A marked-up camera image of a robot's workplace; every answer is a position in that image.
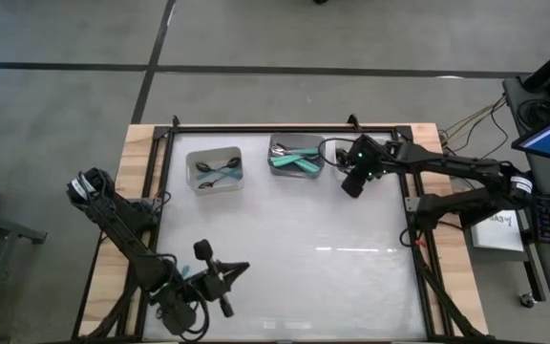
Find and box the cart caster wheel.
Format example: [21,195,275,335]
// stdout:
[518,290,539,310]

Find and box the black cable conduit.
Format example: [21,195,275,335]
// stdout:
[406,228,484,340]
[83,267,159,341]

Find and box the grey metal stand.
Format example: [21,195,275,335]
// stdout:
[0,204,49,344]

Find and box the black left camera cable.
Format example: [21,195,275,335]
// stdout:
[158,281,210,338]

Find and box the grey metal bracket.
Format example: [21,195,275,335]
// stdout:
[403,194,422,214]

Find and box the grey computer cart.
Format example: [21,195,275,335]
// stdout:
[501,74,550,312]

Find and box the grey translucent plastic bin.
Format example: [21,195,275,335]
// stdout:
[267,133,327,180]

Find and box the yellow cable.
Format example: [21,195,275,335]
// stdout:
[439,95,508,144]

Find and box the coiled black cable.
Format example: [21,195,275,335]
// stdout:
[517,97,550,128]

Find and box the black camera cable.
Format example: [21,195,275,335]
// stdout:
[158,281,210,338]
[319,137,357,169]

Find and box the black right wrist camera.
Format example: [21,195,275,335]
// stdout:
[340,165,368,200]

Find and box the black aluminium table frame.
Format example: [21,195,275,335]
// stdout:
[72,122,484,343]

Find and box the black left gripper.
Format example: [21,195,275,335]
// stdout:
[191,261,251,319]

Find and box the white paper sheet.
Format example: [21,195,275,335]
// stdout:
[469,192,525,253]

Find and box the white plastic bin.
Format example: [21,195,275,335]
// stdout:
[184,145,245,196]
[331,132,396,182]

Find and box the black right camera cable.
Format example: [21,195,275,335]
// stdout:
[319,137,357,169]

